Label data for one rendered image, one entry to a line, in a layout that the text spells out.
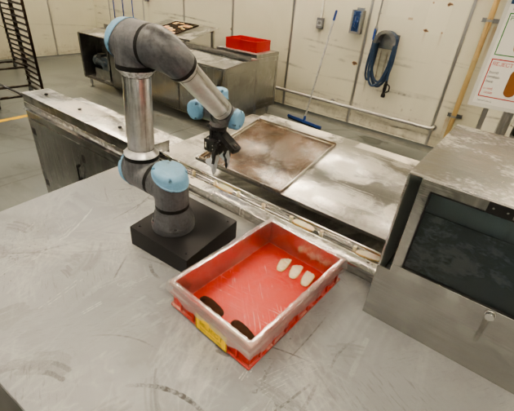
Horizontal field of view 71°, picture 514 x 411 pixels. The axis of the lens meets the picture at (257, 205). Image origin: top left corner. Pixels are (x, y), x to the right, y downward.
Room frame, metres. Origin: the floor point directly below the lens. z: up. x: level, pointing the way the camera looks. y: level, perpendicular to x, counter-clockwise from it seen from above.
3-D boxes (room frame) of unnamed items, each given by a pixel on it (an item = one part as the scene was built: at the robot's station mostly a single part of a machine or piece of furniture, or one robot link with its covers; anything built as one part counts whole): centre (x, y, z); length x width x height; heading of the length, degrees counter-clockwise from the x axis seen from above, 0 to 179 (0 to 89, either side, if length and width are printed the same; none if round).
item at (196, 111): (1.35, 0.23, 1.23); 0.11 x 0.11 x 0.08; 59
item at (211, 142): (1.45, 0.20, 1.08); 0.09 x 0.08 x 0.12; 55
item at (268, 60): (5.25, 0.32, 0.44); 0.70 x 0.55 x 0.87; 55
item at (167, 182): (1.04, 0.30, 1.06); 0.13 x 0.12 x 0.14; 59
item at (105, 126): (2.05, 1.06, 0.89); 1.25 x 0.18 x 0.09; 55
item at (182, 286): (0.83, -0.04, 0.88); 0.49 x 0.34 x 0.10; 142
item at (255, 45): (5.25, 0.32, 0.94); 0.51 x 0.36 x 0.13; 59
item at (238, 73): (5.49, 1.37, 0.51); 3.00 x 1.26 x 1.03; 55
